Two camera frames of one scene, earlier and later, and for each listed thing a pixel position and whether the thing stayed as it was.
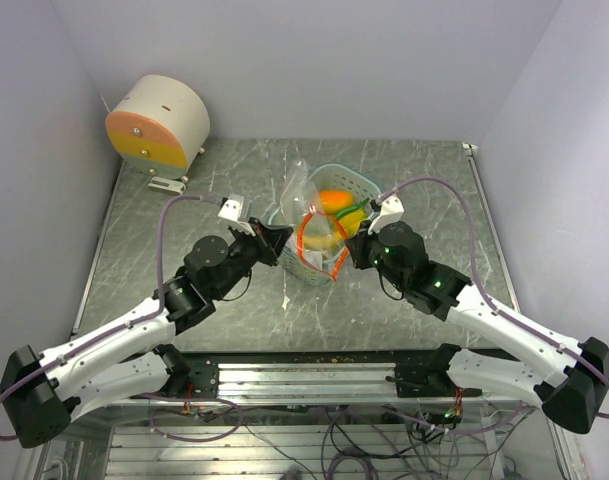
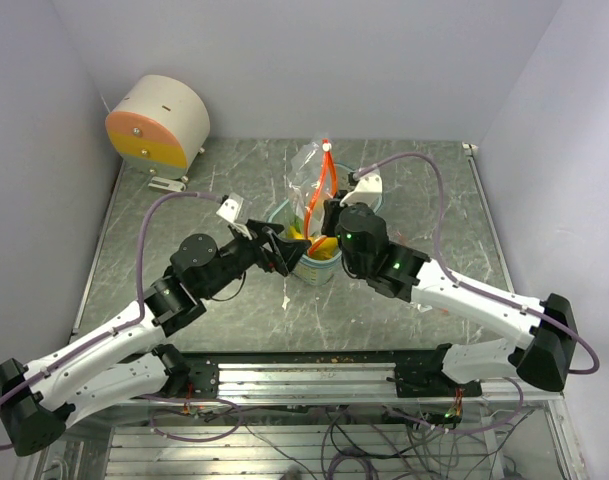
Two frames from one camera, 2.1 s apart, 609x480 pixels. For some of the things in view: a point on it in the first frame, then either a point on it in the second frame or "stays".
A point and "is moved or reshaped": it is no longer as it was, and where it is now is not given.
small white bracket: x=167 y=185 stays
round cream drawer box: x=160 y=126 stays
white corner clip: x=469 y=148 stays
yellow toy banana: x=348 y=225 is moved or reshaped
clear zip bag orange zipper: x=318 y=231 is moved or reshaped
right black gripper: x=358 y=244 to x=333 y=209
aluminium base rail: x=316 y=382 stays
